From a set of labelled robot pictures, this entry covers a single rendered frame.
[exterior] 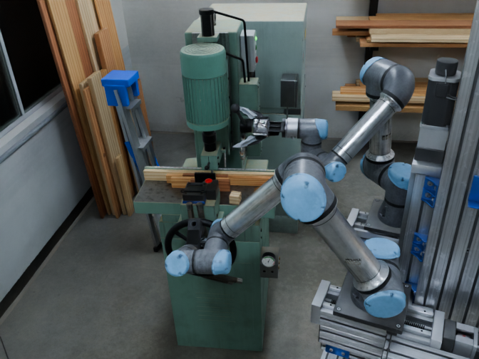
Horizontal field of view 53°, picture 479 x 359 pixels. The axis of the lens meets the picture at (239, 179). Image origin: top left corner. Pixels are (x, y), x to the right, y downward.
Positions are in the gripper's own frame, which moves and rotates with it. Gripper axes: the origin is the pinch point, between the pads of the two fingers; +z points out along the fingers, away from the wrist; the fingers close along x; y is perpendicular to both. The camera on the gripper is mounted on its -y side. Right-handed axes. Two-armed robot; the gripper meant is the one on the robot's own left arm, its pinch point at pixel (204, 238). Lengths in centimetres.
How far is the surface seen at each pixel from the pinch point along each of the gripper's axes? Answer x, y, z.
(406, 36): 100, -115, 183
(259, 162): 10, -28, 74
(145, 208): -31.2, -9.5, 20.9
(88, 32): -112, -117, 129
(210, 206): -0.1, -11.1, 10.3
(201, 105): -3, -51, 8
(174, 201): -18.4, -12.5, 21.6
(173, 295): -28, 35, 46
